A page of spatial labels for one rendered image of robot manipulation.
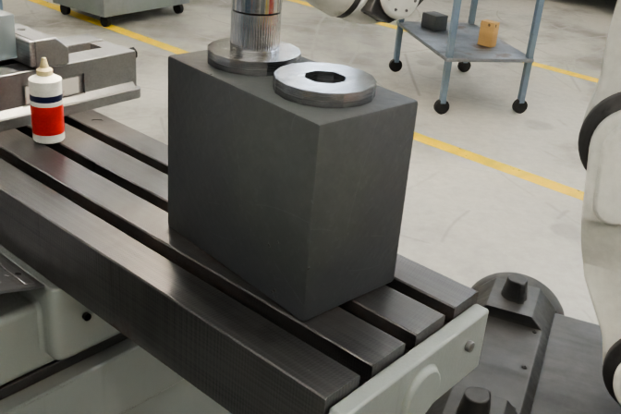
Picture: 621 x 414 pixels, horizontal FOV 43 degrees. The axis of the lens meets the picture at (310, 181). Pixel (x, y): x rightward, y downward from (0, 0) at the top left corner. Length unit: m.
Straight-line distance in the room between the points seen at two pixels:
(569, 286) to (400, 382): 2.17
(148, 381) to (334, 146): 0.55
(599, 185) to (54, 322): 0.69
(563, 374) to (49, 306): 0.84
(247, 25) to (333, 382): 0.33
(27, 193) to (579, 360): 0.94
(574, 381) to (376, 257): 0.70
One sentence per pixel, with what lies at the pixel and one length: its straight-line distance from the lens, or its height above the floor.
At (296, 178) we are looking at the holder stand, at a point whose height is 1.09.
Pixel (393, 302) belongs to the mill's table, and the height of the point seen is 0.96.
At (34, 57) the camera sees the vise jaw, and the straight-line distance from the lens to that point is 1.13.
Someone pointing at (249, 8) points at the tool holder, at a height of 1.20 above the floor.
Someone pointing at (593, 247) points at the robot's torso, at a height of 0.86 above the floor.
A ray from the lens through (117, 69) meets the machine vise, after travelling 1.21.
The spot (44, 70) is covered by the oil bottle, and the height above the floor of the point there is 1.05.
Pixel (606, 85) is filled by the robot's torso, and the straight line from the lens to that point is 1.08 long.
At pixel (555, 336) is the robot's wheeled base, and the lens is 1.48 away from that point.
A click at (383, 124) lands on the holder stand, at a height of 1.13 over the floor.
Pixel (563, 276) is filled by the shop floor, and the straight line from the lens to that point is 2.87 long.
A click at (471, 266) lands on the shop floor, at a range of 2.80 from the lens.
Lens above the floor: 1.36
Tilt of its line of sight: 24 degrees down
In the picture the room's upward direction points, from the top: 5 degrees clockwise
